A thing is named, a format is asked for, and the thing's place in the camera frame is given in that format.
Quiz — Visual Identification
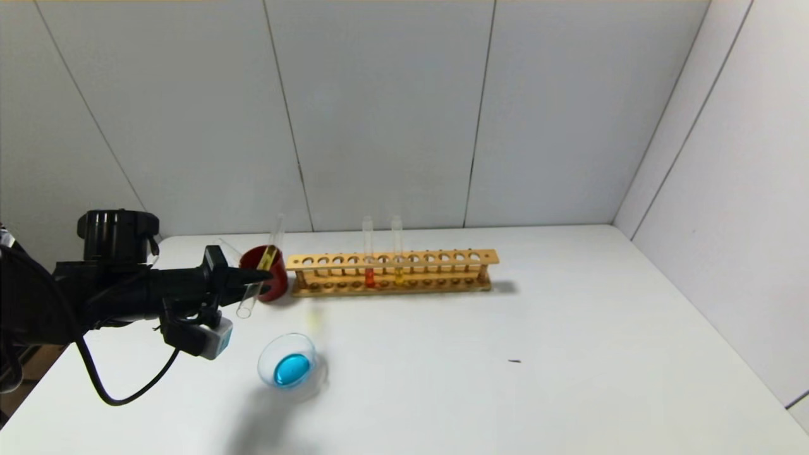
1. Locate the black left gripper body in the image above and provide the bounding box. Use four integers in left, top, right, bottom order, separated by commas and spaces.
149, 245, 230, 314

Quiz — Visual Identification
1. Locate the yellow pigment test tube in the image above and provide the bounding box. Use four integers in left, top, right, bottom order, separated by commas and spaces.
391, 215, 407, 286
236, 245, 279, 319

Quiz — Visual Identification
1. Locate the red pigment test tube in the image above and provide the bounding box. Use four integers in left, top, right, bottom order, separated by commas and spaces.
362, 215, 377, 289

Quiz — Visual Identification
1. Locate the wooden test tube rack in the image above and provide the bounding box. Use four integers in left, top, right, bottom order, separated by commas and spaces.
286, 248, 500, 298

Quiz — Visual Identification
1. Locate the dark red plastic cup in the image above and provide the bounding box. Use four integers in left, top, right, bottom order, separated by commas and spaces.
239, 245, 290, 303

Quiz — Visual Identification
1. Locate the clear glass dish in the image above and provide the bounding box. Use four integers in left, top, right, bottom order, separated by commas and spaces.
256, 332, 331, 404

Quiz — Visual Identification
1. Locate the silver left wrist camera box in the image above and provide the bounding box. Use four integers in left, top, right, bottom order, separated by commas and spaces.
200, 317, 234, 361

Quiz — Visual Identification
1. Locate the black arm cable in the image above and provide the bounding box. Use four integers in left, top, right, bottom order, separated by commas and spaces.
75, 335, 181, 407

